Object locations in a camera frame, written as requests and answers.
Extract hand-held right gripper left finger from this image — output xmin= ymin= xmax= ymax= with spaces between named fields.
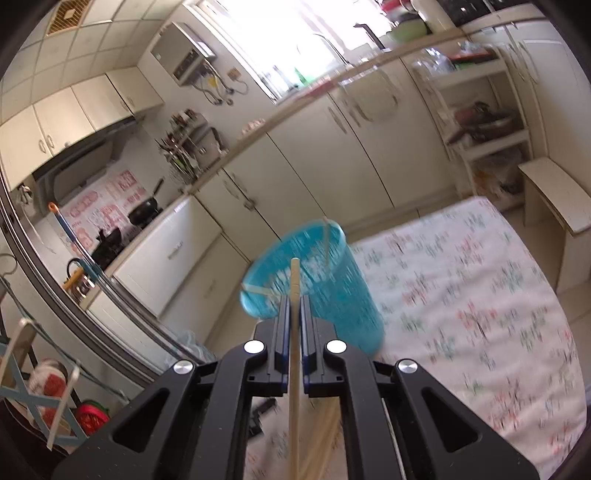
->
xmin=50 ymin=295 xmax=293 ymax=480

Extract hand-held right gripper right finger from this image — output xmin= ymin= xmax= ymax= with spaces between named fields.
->
xmin=301 ymin=295 xmax=540 ymax=480

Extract wooden chopstick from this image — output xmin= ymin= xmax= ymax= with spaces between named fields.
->
xmin=241 ymin=284 xmax=280 ymax=299
xmin=299 ymin=399 xmax=345 ymax=480
xmin=288 ymin=257 xmax=301 ymax=480

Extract blue plastic basin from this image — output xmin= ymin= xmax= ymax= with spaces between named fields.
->
xmin=240 ymin=220 xmax=385 ymax=356

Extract floral tablecloth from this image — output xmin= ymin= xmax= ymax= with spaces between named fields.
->
xmin=242 ymin=196 xmax=587 ymax=480

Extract cream lower kitchen cabinets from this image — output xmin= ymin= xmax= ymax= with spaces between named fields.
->
xmin=85 ymin=14 xmax=591 ymax=333

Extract black frying pan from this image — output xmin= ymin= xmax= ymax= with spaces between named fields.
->
xmin=127 ymin=178 xmax=166 ymax=227

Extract black wok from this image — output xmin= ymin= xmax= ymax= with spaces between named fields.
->
xmin=90 ymin=226 xmax=125 ymax=268

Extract red bag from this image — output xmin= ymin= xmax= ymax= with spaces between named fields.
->
xmin=74 ymin=401 xmax=110 ymax=437

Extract metal kettle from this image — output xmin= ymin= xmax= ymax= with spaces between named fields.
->
xmin=65 ymin=258 xmax=95 ymax=296

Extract red patterned backsplash sticker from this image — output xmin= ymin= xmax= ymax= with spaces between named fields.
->
xmin=55 ymin=168 xmax=153 ymax=259

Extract plastic bag of food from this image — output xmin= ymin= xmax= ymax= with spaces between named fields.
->
xmin=471 ymin=152 xmax=525 ymax=199

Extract wooden folding rack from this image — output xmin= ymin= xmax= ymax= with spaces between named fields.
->
xmin=0 ymin=318 xmax=87 ymax=452

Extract white storage trolley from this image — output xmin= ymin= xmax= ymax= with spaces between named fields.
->
xmin=411 ymin=44 xmax=532 ymax=199

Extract range hood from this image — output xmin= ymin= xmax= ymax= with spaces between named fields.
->
xmin=30 ymin=115 xmax=139 ymax=190

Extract dark pan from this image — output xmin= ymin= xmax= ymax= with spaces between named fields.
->
xmin=455 ymin=102 xmax=516 ymax=139

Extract small white wooden stool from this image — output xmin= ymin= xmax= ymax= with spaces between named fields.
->
xmin=517 ymin=157 xmax=591 ymax=294

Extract chrome sink faucet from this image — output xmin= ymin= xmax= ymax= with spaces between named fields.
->
xmin=313 ymin=32 xmax=348 ymax=66

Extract kitchen window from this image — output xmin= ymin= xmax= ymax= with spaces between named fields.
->
xmin=194 ymin=0 xmax=393 ymax=103

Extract clear plastic bottles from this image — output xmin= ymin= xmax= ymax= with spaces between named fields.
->
xmin=412 ymin=48 xmax=456 ymax=77

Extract cream upper kitchen cabinet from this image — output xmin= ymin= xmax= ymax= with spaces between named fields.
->
xmin=0 ymin=67 xmax=164 ymax=192

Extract black tap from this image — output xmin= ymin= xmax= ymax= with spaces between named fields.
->
xmin=355 ymin=23 xmax=385 ymax=49

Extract green bowl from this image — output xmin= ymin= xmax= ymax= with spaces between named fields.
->
xmin=388 ymin=18 xmax=431 ymax=43

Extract ceiling exhaust vent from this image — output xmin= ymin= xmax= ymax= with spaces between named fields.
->
xmin=46 ymin=0 xmax=114 ymax=36

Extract wall utensil rack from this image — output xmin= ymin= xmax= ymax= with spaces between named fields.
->
xmin=157 ymin=110 xmax=223 ymax=185

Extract blue mop handle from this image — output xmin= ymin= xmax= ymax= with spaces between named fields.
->
xmin=48 ymin=202 xmax=101 ymax=280

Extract water heater cables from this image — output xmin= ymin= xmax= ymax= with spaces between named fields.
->
xmin=194 ymin=65 xmax=247 ymax=105

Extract wall water heater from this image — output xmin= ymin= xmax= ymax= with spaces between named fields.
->
xmin=150 ymin=21 xmax=218 ymax=86

